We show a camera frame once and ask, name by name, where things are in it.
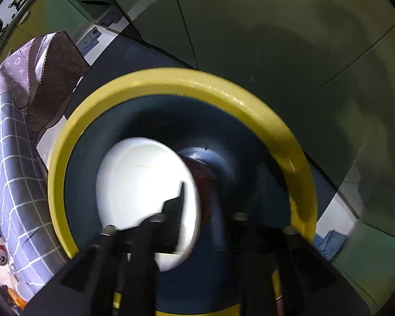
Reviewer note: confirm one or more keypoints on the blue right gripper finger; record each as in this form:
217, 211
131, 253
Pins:
160, 233

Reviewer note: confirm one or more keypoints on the yellow rimmed dark trash bin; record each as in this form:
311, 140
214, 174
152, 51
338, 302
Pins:
249, 213

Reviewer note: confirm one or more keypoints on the green kitchen cabinets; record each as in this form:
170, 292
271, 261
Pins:
327, 68

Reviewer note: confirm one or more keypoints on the blue checkered tablecloth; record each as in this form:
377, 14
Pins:
36, 84

